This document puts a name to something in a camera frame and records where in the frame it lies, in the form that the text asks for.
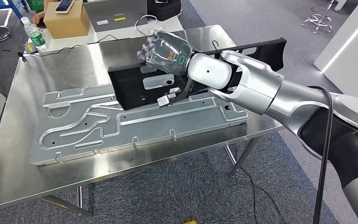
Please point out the black plastic car trim part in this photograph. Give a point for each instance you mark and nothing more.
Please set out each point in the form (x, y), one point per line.
(129, 89)

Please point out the stainless steel workbench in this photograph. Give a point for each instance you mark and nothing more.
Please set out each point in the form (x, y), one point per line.
(58, 68)

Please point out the stamped grey metal panel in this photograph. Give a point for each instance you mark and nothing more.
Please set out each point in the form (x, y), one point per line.
(166, 123)

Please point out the grey laptop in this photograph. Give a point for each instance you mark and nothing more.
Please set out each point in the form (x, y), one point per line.
(114, 15)

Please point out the white desk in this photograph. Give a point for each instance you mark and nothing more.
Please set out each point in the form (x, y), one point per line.
(71, 42)

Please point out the brown cardboard box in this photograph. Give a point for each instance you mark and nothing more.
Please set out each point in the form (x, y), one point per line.
(66, 23)

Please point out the smartphone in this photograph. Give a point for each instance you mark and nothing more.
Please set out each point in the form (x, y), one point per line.
(64, 5)

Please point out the small device with yellow label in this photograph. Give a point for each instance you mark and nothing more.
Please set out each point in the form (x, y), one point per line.
(30, 48)

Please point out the water bottle with green label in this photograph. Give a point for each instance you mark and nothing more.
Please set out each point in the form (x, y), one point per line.
(35, 35)

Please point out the chrome stool base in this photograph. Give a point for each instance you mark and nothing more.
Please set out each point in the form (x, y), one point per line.
(319, 20)

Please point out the person's hand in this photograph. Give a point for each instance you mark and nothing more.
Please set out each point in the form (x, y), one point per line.
(38, 17)

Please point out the green plastic crate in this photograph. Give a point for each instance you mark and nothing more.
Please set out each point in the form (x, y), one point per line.
(36, 4)

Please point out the white display counter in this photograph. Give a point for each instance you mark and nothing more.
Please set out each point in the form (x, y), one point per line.
(352, 46)

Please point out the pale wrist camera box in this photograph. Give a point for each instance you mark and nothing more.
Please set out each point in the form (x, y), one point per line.
(163, 100)

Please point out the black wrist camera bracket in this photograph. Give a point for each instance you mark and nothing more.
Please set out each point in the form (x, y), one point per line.
(183, 89)

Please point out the blue metal frame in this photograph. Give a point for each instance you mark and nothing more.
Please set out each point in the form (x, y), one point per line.
(3, 5)

